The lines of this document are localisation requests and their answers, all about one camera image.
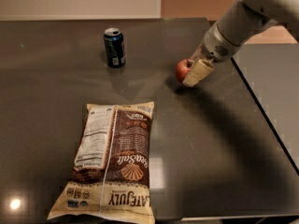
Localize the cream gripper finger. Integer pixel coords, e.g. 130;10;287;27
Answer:
182;59;214;87
190;46;201;61

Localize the blue pepsi can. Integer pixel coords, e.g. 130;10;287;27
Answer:
104;28;126;68

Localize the grey side table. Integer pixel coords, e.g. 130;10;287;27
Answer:
234;44;299;170

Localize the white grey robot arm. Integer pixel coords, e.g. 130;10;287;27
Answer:
176;0;299;87

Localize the brown Late July chips bag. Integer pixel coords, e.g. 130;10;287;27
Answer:
48;102;155;224

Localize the red apple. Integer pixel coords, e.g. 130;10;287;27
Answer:
175;59;193;82

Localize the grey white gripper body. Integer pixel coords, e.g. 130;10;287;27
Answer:
201;21;241;63

